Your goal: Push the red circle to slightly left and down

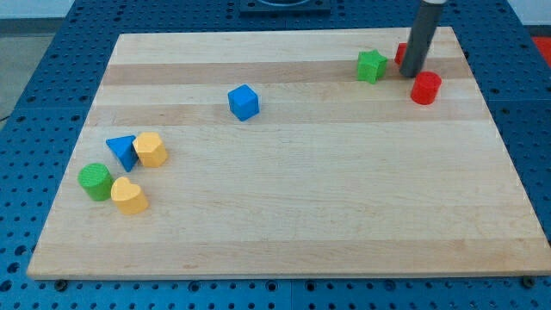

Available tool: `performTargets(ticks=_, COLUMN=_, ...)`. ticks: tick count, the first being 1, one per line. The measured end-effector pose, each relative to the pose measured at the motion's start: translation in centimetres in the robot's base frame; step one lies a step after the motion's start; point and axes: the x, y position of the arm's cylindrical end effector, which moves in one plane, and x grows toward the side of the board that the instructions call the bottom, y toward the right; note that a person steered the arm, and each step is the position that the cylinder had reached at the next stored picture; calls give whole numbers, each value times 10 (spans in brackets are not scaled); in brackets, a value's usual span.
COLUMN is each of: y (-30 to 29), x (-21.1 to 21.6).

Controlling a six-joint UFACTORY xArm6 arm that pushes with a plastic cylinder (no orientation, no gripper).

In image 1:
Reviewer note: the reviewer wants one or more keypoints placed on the yellow hexagon block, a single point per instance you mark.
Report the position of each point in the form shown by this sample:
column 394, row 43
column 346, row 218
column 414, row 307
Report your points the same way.
column 150, row 149

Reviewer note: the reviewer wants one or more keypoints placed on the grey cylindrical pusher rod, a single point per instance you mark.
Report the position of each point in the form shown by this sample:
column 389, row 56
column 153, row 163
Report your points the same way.
column 420, row 37

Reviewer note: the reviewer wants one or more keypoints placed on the yellow heart block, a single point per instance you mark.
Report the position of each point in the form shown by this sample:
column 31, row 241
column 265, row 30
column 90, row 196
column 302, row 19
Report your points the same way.
column 128, row 197

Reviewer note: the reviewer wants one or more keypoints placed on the red cylinder block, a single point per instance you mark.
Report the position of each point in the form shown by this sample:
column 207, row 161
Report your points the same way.
column 425, row 87

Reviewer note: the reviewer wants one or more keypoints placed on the green cylinder block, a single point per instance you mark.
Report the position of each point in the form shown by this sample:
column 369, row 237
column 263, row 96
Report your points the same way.
column 96, row 180

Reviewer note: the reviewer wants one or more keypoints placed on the green star block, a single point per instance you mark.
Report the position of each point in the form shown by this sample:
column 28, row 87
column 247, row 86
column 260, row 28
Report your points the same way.
column 370, row 66

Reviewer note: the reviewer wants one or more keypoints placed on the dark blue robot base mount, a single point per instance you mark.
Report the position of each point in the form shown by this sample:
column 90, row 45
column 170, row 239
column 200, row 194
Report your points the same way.
column 256, row 7

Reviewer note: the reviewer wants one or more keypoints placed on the red block behind rod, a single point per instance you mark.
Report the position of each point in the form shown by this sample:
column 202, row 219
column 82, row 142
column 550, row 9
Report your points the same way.
column 400, row 53

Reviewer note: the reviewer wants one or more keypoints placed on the blue cube block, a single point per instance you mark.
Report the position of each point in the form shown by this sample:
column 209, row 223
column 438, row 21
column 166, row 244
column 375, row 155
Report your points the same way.
column 243, row 102

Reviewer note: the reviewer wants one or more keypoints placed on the blue triangle block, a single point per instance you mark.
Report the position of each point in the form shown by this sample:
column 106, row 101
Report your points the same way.
column 122, row 148

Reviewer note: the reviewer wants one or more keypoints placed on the wooden board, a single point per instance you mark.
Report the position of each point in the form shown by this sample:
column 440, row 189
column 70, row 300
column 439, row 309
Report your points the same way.
column 332, row 178

